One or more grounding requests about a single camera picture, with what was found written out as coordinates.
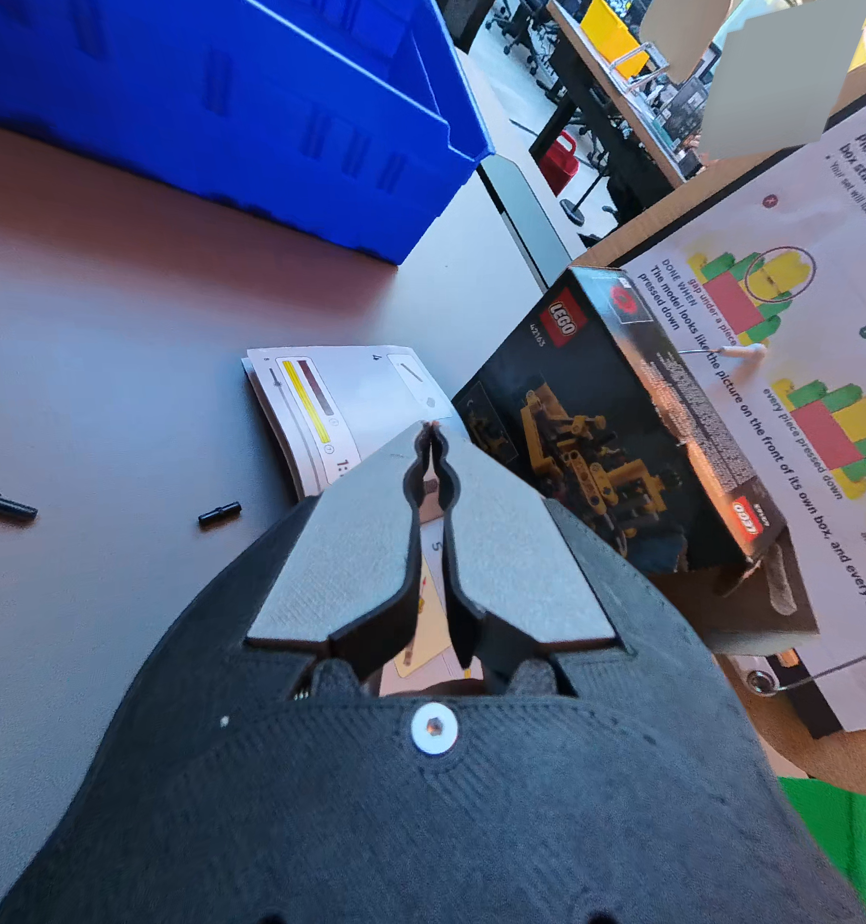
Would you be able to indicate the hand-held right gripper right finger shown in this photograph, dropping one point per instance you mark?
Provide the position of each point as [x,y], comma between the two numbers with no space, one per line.
[519,563]

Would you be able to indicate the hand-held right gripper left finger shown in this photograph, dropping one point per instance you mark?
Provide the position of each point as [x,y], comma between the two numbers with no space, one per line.
[346,556]

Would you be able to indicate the black lego pin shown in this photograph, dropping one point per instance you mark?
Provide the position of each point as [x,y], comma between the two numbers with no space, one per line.
[220,513]

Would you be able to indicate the lego instruction booklet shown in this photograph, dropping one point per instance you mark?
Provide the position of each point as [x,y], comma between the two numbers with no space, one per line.
[346,393]

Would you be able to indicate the black lego set box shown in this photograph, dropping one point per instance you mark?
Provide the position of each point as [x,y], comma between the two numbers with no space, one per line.
[584,404]

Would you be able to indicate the black lego connector piece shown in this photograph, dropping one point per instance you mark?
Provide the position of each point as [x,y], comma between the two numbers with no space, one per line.
[3,504]

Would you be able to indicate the printed task sheet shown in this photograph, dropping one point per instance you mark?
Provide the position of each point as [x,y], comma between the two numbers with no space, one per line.
[801,520]

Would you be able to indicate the red container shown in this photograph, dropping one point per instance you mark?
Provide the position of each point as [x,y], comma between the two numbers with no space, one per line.
[559,162]

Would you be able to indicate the green plastic bin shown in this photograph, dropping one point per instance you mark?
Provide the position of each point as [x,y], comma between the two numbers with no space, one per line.
[851,837]

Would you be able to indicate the wooden desk with black legs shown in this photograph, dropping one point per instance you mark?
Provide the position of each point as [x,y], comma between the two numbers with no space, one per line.
[620,123]

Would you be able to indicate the blue plastic bin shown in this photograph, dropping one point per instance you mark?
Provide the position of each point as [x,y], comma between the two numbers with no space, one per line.
[223,108]

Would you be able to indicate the black office chair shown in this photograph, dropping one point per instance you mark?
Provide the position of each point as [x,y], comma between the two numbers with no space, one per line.
[516,29]

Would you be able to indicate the yellow plastic bin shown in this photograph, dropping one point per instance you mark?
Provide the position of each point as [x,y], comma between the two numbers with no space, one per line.
[610,36]

